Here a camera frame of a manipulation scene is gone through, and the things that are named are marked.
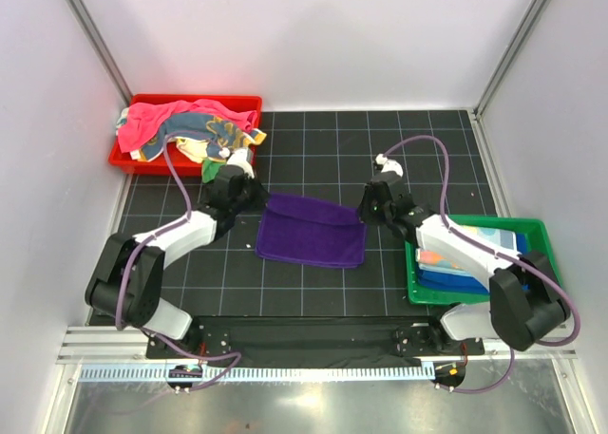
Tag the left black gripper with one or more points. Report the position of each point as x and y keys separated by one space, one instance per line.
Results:
x=260 y=194

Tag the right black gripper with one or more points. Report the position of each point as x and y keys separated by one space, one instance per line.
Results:
x=366 y=216

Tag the purple towel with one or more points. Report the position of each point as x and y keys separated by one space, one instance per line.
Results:
x=311 y=231

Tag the blue towel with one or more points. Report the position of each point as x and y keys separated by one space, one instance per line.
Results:
x=437 y=273

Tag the pastel patterned towel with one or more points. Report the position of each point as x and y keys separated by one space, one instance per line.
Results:
x=463 y=249

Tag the pink towel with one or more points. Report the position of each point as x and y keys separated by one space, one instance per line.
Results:
x=140 y=122

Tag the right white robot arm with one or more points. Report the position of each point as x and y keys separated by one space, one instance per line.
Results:
x=526 y=304

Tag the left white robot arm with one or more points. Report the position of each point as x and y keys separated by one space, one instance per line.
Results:
x=127 y=280

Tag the green towel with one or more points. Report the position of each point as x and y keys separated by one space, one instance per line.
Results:
x=210 y=169

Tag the black grid mat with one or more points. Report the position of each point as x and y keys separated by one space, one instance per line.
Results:
x=328 y=155

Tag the yellow patterned towel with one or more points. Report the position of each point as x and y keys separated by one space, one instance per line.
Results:
x=199 y=137

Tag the red plastic bin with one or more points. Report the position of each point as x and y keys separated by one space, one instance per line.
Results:
x=184 y=167

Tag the green plastic bin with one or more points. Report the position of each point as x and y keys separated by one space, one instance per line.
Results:
x=535 y=234

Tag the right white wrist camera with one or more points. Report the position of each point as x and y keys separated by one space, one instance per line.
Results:
x=387 y=169

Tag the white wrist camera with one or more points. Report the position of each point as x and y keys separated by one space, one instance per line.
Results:
x=240 y=161
x=387 y=169

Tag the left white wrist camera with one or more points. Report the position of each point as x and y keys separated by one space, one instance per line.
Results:
x=240 y=161

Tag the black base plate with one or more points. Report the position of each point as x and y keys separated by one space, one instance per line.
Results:
x=323 y=342

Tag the perforated cable duct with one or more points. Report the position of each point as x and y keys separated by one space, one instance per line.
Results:
x=190 y=374

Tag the aluminium front rail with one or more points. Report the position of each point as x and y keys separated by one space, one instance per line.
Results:
x=105 y=345

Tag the right aluminium frame post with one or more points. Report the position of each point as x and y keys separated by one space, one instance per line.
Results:
x=523 y=31

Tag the aluminium frame post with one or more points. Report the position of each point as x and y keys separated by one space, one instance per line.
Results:
x=523 y=31
x=97 y=41

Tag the left aluminium frame post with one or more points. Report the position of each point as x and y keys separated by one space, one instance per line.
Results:
x=97 y=41

